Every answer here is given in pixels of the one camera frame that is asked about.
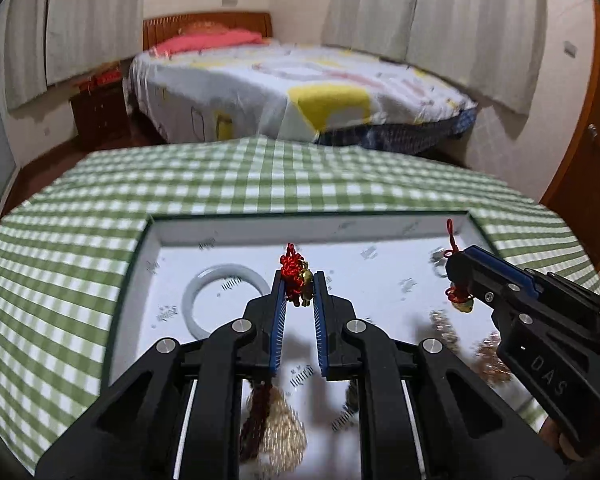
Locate wall light switch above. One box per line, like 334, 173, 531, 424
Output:
564, 41, 578, 58

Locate silver rhinestone clip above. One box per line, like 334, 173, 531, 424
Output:
429, 311, 460, 353

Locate wooden headboard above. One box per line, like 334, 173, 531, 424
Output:
143, 11, 274, 51

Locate dark wooden nightstand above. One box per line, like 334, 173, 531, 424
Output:
70, 80, 130, 151

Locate pink pillow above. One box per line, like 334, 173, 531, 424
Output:
149, 29, 266, 58

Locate red items on nightstand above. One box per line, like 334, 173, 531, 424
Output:
74, 63, 123, 92

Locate red knot gold ingot charm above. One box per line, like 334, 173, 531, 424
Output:
443, 218, 474, 313

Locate dark red bead bracelet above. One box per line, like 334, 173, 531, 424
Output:
238, 378, 274, 463

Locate orange embroidered pillow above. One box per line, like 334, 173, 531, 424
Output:
178, 21, 230, 36

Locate white curtain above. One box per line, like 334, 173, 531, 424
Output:
4, 0, 144, 110
322, 0, 547, 115

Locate bed with patterned sheet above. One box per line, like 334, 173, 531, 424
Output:
129, 42, 478, 154

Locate right white curtain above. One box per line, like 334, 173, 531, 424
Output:
322, 0, 547, 115

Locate person's hand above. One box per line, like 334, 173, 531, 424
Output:
539, 417, 583, 462

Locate red knot gold turtle charm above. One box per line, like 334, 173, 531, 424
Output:
279, 243, 314, 308

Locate gold pearl bracelet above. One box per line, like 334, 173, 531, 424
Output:
251, 383, 309, 468

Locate left white curtain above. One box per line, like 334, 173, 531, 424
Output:
4, 0, 144, 110

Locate green checkered tablecloth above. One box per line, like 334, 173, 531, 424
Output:
0, 137, 600, 472

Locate white jade bangle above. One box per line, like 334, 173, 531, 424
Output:
181, 263, 271, 339

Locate black gourd pendant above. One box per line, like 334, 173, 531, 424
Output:
332, 380, 360, 432

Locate brown wooden door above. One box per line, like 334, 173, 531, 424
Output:
542, 2, 600, 270

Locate green shallow cardboard box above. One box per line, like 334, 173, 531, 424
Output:
101, 209, 541, 480

